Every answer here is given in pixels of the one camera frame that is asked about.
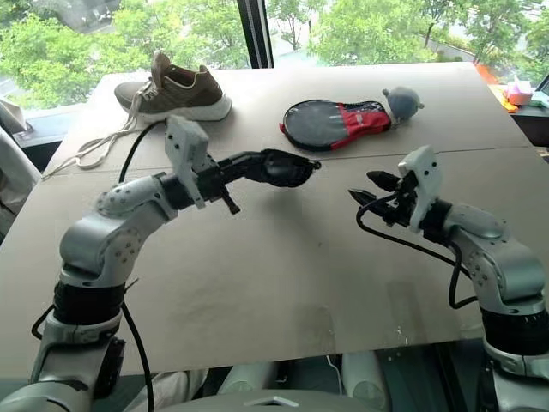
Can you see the brown sneaker with white laces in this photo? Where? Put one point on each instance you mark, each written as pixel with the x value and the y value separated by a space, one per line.
pixel 188 94

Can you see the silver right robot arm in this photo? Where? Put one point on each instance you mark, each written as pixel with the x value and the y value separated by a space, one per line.
pixel 506 266

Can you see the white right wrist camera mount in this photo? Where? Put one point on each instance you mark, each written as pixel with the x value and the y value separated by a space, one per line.
pixel 424 180

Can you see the white cloth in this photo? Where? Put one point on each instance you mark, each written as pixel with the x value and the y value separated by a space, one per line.
pixel 176 390

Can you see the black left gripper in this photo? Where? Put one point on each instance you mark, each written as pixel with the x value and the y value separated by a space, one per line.
pixel 210 180

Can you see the black window frame post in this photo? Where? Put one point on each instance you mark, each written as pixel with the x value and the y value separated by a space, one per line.
pixel 257 34

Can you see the pink tissue box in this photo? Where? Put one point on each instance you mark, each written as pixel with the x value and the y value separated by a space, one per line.
pixel 520 92

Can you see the dark side table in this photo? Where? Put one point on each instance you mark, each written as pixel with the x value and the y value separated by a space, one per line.
pixel 534 124

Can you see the grey plush toy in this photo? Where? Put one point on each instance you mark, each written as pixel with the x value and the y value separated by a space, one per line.
pixel 403 103

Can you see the white fabric chair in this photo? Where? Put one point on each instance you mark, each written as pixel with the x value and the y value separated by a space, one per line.
pixel 13 171

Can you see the white rounded robot leg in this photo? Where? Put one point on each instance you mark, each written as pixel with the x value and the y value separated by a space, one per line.
pixel 249 377
pixel 364 382

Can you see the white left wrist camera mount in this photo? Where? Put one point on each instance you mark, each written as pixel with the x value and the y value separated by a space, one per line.
pixel 184 141

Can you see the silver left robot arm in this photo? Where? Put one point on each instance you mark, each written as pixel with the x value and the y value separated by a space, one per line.
pixel 107 240

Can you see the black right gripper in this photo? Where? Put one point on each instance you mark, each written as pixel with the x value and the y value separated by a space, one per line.
pixel 401 206

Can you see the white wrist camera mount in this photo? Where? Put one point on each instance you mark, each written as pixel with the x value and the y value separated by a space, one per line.
pixel 184 141
pixel 424 180

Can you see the red black paddle case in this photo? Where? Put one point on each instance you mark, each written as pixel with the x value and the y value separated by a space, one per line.
pixel 317 124

